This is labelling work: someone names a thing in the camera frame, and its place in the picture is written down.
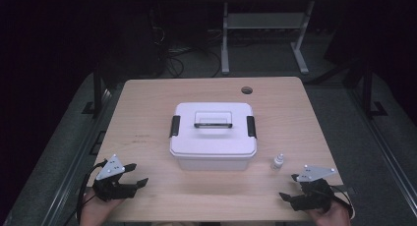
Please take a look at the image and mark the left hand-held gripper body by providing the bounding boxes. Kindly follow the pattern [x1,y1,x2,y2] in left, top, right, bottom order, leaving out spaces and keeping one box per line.
[91,153,138,202]

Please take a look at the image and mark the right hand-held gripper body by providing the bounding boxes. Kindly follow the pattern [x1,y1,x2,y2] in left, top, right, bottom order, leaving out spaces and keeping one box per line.
[289,164,337,212]

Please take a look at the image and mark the person's left hand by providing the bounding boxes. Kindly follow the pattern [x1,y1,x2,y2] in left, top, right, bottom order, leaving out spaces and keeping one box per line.
[79,189,125,226]

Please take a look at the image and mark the person's right hand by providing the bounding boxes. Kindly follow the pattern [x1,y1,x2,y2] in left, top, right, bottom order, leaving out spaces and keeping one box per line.
[304,198,352,226]

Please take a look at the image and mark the small white dropper bottle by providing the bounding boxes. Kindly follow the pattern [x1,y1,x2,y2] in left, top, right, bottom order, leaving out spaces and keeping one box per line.
[269,152,285,172]

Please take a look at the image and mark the white lidded storage box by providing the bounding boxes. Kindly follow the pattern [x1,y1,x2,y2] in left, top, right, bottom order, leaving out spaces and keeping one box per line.
[168,101,259,172]

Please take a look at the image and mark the grey metal stand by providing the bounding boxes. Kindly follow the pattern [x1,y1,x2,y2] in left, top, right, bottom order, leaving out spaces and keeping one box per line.
[220,0,316,76]

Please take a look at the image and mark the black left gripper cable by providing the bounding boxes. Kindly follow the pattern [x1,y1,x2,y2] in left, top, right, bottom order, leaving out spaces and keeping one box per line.
[63,158,108,226]

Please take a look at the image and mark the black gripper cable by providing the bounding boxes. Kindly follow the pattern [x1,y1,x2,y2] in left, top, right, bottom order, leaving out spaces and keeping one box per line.
[329,184,356,220]
[63,158,108,226]

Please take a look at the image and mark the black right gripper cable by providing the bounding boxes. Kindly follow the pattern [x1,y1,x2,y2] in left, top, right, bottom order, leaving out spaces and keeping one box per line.
[329,184,356,220]

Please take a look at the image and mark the black metal post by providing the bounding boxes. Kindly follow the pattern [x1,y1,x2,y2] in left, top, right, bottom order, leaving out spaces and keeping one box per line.
[361,61,388,120]
[82,62,113,118]

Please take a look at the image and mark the black floor cables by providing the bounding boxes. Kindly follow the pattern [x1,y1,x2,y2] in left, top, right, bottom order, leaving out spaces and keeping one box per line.
[149,25,224,79]

